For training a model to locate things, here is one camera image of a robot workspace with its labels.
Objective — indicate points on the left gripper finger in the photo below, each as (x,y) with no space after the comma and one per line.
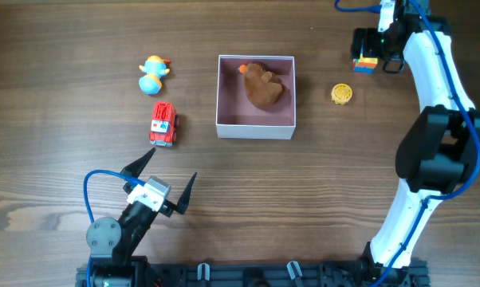
(184,199)
(135,168)

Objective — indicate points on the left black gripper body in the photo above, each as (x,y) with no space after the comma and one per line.
(139,218)

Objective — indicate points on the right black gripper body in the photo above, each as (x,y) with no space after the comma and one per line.
(374,44)

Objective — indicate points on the multicolour puzzle cube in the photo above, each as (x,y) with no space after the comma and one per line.
(364,64)

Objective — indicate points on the red toy fire truck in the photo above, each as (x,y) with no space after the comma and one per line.
(164,122)

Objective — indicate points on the yellow round toy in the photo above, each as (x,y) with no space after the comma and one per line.
(341,93)

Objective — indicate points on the blue orange duck toy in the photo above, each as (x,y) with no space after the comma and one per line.
(154,68)

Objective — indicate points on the brown plush toy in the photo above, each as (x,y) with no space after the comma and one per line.
(263,88)

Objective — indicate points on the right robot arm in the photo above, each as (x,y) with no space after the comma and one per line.
(437,160)

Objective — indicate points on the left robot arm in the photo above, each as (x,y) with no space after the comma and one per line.
(112,242)

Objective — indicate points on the white box pink interior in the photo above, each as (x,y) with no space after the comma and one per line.
(236,117)

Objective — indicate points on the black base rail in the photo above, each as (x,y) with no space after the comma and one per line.
(325,274)

